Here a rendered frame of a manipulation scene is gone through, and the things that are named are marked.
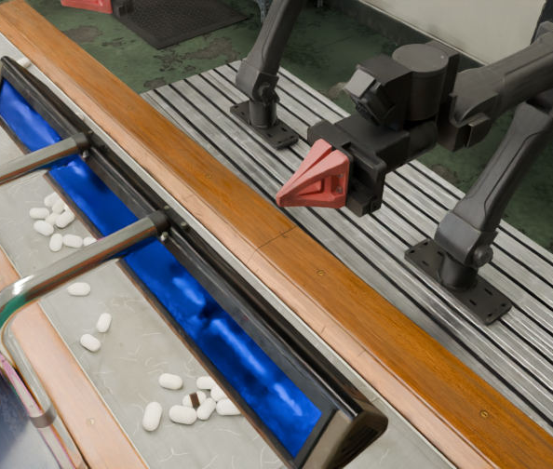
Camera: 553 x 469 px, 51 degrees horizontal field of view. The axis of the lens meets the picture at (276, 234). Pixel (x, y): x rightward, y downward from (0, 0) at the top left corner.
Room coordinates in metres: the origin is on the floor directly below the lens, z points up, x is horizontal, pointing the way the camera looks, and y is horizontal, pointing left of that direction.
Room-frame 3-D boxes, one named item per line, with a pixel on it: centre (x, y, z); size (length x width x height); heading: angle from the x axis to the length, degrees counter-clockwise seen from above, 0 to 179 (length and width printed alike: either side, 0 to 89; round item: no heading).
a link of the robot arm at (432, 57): (0.57, -0.18, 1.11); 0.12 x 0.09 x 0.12; 126
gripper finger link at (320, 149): (0.46, -0.05, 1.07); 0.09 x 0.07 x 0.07; 126
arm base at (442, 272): (0.67, -0.32, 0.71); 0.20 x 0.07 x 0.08; 36
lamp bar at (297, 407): (0.42, 0.14, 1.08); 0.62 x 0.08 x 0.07; 39
